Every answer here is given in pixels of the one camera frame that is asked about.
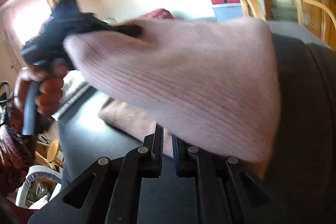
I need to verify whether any pink knitted sweater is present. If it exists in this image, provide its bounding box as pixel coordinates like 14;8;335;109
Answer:
64;18;281;172

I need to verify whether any person's left hand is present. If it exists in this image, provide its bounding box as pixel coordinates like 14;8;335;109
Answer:
14;65;67;121

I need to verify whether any red patterned sofa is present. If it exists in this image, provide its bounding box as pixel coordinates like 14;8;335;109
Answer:
139;9;174;19

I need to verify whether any white basket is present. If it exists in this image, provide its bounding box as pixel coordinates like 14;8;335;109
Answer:
15;165;62;209

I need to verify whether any small wooden stool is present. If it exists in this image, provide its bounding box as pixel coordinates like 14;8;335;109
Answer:
35;139;64;170

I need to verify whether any light blue storage box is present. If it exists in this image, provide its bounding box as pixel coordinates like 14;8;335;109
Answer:
212;3;243;23

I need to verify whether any floral patterned left sleeve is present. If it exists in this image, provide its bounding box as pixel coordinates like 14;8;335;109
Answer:
1;106;35;197

